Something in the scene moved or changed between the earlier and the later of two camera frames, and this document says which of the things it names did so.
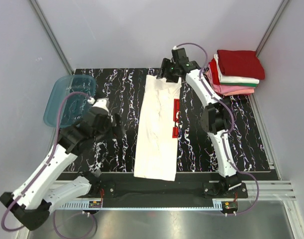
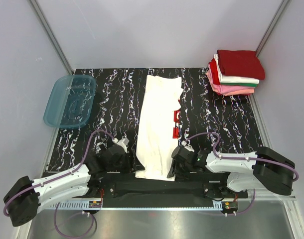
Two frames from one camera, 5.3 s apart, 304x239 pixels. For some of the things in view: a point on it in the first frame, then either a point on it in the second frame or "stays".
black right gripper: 165,64 → 174,170
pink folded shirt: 229,90 stays
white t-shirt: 156,149 stays
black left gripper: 116,132 → 134,165
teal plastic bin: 75,107 stays
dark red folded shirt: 240,63 stays
